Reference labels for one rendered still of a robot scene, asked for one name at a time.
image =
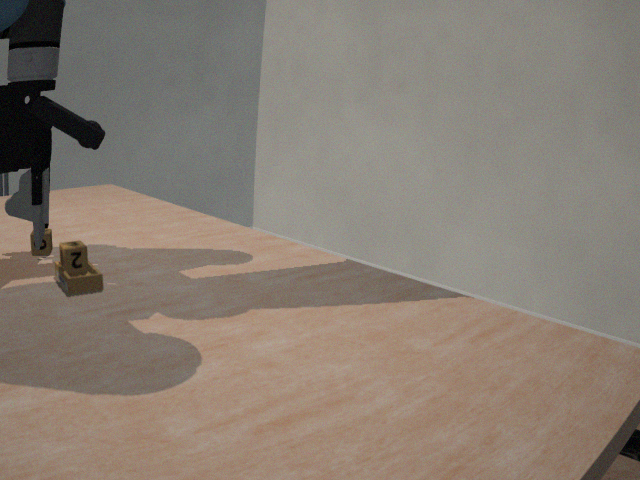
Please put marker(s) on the brown wooden tray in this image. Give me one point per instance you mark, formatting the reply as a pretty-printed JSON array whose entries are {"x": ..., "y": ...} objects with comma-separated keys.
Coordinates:
[{"x": 80, "y": 282}]

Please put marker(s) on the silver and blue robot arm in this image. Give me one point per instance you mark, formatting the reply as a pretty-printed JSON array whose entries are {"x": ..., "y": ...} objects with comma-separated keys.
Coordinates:
[{"x": 40, "y": 24}]

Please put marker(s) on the tan wooden number cube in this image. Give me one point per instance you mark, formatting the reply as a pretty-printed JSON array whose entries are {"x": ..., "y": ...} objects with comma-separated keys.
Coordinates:
[
  {"x": 73, "y": 257},
  {"x": 46, "y": 245}
]

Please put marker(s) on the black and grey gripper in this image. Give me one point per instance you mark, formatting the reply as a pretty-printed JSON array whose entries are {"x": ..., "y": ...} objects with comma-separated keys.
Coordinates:
[{"x": 20, "y": 147}]

